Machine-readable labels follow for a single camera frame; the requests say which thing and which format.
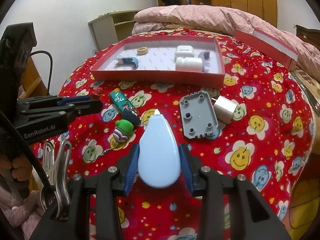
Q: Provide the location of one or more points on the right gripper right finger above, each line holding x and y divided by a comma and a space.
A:
251, 217

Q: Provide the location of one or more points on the green wooden shelf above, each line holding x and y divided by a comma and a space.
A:
112, 27

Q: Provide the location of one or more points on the round wooden chess piece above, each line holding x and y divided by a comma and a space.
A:
142, 50

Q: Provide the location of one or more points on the red box lid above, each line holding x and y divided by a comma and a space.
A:
270, 46

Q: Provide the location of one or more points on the purple grey handle object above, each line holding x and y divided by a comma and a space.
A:
204, 56

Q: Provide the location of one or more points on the white earbuds case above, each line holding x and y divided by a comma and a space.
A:
184, 51

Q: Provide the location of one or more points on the red shallow box tray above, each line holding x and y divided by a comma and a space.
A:
158, 65

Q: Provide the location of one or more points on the pink folded quilt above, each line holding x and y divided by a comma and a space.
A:
225, 21

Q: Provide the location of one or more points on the red smiley flower blanket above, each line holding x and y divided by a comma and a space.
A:
268, 139

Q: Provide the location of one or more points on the white usb wall charger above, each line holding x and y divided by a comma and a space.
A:
224, 109

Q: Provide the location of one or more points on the small red figurine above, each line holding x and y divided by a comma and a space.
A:
97, 94

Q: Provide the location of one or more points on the metal spring clip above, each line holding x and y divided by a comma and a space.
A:
55, 165

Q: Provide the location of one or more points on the teal printed lighter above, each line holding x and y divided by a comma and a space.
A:
121, 102

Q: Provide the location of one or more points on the dark wooden headboard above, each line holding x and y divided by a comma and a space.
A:
311, 36

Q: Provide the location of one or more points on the white cylindrical container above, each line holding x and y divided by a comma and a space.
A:
189, 64

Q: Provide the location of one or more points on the light blue correction tape dispenser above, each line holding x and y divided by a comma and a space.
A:
159, 164

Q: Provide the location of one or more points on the grey plastic cover plate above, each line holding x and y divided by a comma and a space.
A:
198, 117

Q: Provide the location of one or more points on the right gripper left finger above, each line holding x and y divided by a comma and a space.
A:
115, 181

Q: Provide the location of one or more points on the blue curved figurine toy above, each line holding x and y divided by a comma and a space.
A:
132, 61

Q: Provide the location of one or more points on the green hat figurine keychain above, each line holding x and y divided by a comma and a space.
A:
119, 139

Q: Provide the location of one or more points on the dark navy small figurine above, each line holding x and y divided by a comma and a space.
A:
131, 117

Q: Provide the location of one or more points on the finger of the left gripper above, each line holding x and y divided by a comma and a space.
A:
50, 101
72, 110

